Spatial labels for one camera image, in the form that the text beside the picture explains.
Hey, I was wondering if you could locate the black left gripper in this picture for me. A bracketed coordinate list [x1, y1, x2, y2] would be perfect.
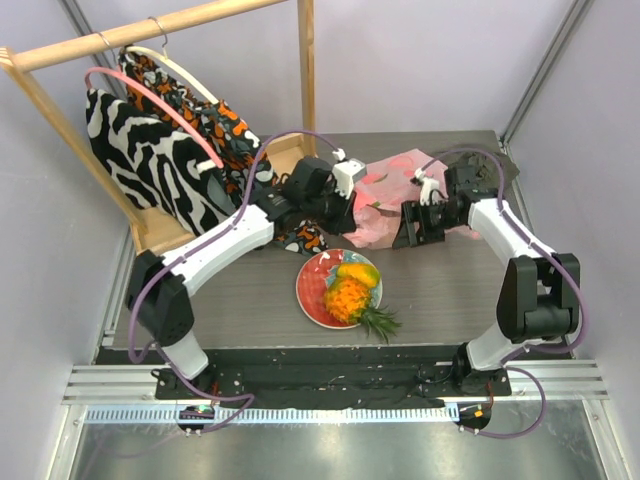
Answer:
[303, 182, 357, 238]

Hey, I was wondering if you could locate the pink plastic bag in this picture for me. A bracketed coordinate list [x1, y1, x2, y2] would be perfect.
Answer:
[342, 147, 484, 250]

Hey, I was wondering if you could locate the fake orange mango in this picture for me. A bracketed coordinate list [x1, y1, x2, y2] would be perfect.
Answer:
[335, 263, 380, 289]

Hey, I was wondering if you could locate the fake pineapple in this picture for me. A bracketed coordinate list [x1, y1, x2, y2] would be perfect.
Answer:
[323, 277, 401, 343]

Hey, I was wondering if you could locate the olive green cloth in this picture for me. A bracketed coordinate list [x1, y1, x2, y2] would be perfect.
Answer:
[443, 152, 520, 188]

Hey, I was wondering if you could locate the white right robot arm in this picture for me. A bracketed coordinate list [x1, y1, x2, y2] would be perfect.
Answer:
[392, 167, 580, 395]

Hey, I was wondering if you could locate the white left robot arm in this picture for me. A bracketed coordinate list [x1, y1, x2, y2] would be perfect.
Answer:
[126, 157, 366, 399]

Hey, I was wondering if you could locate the orange black patterned garment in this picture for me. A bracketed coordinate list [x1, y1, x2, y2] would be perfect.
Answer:
[119, 47, 328, 256]

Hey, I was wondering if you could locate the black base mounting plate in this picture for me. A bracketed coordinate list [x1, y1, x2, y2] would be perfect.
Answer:
[151, 346, 512, 410]

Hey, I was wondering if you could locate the black white zebra garment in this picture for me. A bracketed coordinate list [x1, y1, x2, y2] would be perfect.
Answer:
[86, 89, 236, 236]

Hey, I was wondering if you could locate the wooden clothes rack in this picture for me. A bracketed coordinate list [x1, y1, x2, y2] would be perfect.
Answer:
[1, 0, 316, 253]

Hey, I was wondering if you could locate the cream plastic hanger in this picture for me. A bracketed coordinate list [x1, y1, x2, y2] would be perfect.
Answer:
[124, 45, 219, 104]

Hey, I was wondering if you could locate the pink plastic hanger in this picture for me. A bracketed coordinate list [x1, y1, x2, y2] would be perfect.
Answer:
[83, 65, 226, 171]

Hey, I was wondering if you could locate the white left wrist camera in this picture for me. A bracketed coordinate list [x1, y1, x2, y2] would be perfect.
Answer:
[331, 148, 367, 199]

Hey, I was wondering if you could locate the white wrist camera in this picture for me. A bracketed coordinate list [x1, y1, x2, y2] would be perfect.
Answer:
[411, 168, 447, 206]
[331, 148, 367, 199]

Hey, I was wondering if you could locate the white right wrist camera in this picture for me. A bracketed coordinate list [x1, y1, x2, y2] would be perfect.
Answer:
[411, 168, 447, 206]

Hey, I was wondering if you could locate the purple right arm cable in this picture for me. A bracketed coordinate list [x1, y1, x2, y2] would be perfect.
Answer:
[409, 148, 582, 440]

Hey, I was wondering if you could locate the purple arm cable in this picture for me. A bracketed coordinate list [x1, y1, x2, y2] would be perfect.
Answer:
[409, 148, 582, 440]
[128, 129, 349, 434]

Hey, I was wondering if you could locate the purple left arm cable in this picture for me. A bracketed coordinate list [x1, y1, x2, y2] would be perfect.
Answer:
[128, 129, 349, 434]

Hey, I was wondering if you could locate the white perforated cable tray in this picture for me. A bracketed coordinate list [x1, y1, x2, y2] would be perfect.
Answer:
[85, 403, 459, 425]

